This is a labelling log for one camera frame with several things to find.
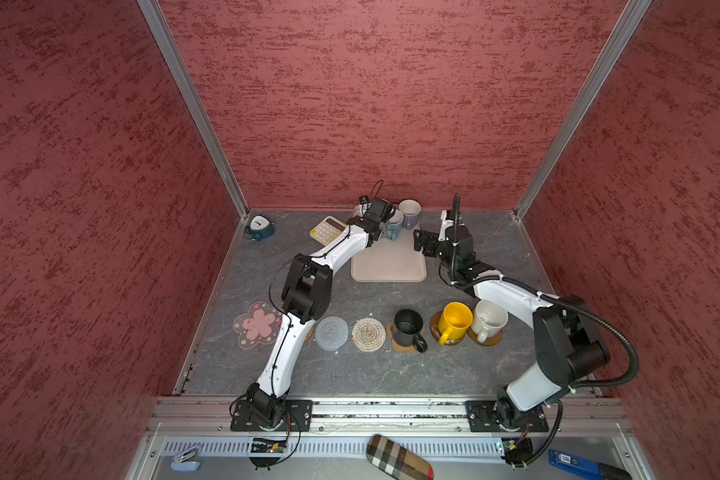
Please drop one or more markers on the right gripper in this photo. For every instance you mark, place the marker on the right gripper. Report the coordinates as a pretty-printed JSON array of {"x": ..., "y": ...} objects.
[{"x": 432, "y": 241}]

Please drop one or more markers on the blue mug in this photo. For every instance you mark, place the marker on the blue mug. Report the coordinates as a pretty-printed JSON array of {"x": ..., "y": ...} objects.
[{"x": 394, "y": 225}]

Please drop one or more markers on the lilac mug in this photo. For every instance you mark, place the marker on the lilac mug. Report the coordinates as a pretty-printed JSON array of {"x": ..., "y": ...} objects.
[{"x": 411, "y": 210}]

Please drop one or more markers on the black mug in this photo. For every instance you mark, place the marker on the black mug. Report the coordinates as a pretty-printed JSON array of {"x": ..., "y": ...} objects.
[{"x": 407, "y": 330}]

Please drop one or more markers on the yellow mug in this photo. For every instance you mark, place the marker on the yellow mug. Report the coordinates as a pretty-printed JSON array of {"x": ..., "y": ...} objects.
[{"x": 453, "y": 323}]

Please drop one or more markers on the dark brown glossy coaster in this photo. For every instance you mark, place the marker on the dark brown glossy coaster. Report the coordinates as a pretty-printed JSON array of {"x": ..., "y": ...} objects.
[{"x": 436, "y": 334}]

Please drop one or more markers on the white speckled mug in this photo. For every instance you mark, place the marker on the white speckled mug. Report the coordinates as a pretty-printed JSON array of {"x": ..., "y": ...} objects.
[{"x": 488, "y": 315}]

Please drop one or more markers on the paw shaped cork coaster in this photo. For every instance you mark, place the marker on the paw shaped cork coaster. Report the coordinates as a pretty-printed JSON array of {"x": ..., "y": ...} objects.
[{"x": 396, "y": 345}]

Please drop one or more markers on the multicolour woven coaster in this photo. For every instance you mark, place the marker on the multicolour woven coaster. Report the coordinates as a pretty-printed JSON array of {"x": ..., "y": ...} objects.
[{"x": 368, "y": 334}]

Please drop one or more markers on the brown round coaster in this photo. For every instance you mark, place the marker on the brown round coaster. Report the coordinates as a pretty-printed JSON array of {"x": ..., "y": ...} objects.
[{"x": 486, "y": 338}]

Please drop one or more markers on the grey knitted coaster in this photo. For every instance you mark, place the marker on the grey knitted coaster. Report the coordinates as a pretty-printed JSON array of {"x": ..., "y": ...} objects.
[{"x": 331, "y": 333}]

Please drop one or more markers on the pink flower coaster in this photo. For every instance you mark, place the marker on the pink flower coaster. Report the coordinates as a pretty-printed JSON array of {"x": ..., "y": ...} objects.
[{"x": 260, "y": 325}]

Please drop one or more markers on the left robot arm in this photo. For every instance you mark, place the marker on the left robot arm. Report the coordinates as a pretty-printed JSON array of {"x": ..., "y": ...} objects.
[{"x": 305, "y": 297}]

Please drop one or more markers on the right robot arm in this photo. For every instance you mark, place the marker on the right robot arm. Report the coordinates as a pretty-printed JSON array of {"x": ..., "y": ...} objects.
[{"x": 568, "y": 344}]

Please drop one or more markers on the beige serving tray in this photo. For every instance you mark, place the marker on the beige serving tray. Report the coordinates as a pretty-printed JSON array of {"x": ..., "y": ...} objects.
[{"x": 390, "y": 261}]

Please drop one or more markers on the yellow calculator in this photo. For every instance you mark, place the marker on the yellow calculator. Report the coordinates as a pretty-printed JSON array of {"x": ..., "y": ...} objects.
[{"x": 328, "y": 230}]

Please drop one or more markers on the teal kitchen timer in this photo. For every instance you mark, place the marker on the teal kitchen timer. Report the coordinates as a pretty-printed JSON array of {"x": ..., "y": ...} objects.
[{"x": 259, "y": 228}]

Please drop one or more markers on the plaid glasses case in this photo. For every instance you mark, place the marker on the plaid glasses case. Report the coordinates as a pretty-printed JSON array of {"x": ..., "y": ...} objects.
[{"x": 396, "y": 461}]

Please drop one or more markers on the blue tool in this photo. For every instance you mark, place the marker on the blue tool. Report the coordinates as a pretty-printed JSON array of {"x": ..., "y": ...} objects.
[{"x": 585, "y": 468}]

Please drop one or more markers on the small stapler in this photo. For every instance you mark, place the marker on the small stapler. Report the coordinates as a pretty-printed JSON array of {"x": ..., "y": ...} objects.
[{"x": 187, "y": 461}]

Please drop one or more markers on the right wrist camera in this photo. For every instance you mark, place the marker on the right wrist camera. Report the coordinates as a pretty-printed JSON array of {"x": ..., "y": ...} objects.
[{"x": 452, "y": 227}]

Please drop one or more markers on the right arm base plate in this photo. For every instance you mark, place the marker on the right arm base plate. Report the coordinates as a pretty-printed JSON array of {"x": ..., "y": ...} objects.
[{"x": 486, "y": 417}]

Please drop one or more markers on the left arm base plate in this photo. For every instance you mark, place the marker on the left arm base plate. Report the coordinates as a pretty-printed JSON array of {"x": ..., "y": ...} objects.
[{"x": 295, "y": 416}]

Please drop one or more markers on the aluminium front rail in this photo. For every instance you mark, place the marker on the aluminium front rail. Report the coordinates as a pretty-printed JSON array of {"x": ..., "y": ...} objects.
[{"x": 583, "y": 416}]

